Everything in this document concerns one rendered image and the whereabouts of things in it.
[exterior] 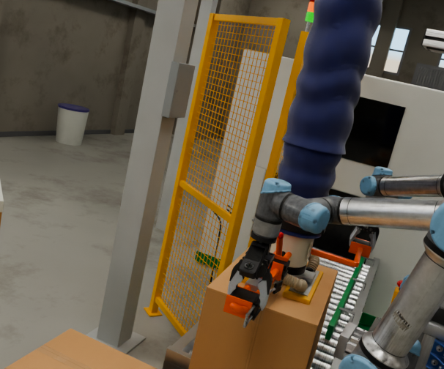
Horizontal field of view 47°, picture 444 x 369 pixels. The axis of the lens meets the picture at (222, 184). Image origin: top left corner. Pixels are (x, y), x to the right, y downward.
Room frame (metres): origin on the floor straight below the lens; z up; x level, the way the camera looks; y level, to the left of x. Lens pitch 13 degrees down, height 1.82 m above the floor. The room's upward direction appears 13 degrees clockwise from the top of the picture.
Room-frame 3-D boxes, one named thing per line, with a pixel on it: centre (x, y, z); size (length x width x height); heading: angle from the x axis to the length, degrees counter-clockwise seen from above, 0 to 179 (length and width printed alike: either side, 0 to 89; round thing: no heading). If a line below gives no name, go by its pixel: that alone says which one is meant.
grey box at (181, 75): (2.87, 0.35, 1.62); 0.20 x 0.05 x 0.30; 160
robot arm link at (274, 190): (1.33, -0.15, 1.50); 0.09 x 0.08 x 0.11; 52
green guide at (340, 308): (3.21, -1.02, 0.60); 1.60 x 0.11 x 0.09; 160
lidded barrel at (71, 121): (8.30, 2.64, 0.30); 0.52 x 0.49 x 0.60; 63
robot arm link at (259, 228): (1.33, -0.14, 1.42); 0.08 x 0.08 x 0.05
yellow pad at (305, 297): (1.86, -0.40, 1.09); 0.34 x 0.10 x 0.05; 163
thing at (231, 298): (1.32, -0.13, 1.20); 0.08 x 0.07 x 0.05; 163
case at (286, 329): (1.88, -0.31, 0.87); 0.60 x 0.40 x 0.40; 164
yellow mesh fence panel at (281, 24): (3.05, 0.08, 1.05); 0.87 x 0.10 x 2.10; 32
